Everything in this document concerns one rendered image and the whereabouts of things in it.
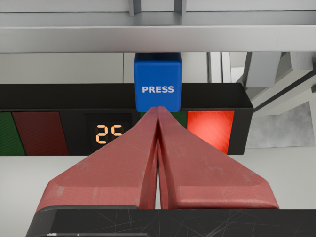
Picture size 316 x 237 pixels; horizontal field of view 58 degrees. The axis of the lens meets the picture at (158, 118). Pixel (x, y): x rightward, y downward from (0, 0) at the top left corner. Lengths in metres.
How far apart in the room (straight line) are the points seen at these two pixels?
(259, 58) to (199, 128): 0.06
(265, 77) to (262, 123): 0.69
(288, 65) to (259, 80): 0.04
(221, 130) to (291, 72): 0.08
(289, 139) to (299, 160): 0.07
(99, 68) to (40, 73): 0.18
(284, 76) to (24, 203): 0.81
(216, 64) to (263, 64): 0.37
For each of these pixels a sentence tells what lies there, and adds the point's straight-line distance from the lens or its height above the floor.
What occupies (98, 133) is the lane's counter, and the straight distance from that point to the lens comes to 0.19.
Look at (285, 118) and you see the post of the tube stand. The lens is 0.93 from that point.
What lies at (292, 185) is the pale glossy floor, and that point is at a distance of 0.93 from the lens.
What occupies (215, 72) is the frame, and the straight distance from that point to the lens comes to 0.57.
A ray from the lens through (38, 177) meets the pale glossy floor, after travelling 0.91.
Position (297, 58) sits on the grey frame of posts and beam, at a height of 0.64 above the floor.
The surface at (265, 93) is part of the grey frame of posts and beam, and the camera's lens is 0.30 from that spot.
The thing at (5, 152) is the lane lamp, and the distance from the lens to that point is 0.22.
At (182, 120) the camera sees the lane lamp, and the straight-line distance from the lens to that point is 0.18.
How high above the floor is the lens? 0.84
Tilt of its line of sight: 80 degrees down
